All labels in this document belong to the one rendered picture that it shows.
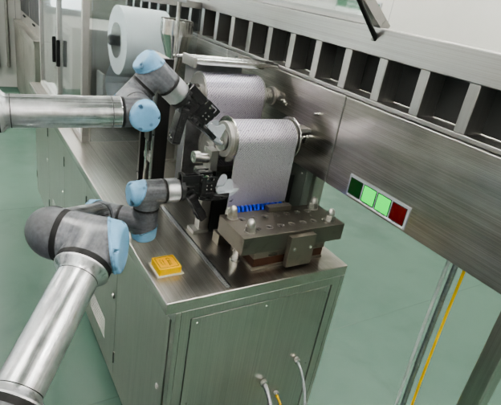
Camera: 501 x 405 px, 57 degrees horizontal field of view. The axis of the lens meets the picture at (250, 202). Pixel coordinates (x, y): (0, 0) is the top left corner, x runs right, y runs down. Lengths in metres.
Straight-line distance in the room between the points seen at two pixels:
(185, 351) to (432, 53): 1.07
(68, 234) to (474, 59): 1.01
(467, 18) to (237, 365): 3.28
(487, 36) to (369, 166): 2.69
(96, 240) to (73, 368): 1.46
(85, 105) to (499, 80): 0.95
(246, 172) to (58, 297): 0.79
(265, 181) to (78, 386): 1.29
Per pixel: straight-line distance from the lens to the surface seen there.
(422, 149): 1.33
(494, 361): 1.53
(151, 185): 1.37
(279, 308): 1.55
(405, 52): 1.40
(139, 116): 1.16
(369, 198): 1.46
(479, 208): 1.25
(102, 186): 1.93
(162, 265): 1.40
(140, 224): 1.40
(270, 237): 1.43
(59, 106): 1.15
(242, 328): 1.51
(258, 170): 1.54
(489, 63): 1.25
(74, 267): 0.99
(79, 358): 2.45
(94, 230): 1.02
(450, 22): 4.24
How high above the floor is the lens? 1.69
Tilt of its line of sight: 24 degrees down
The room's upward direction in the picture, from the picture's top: 10 degrees clockwise
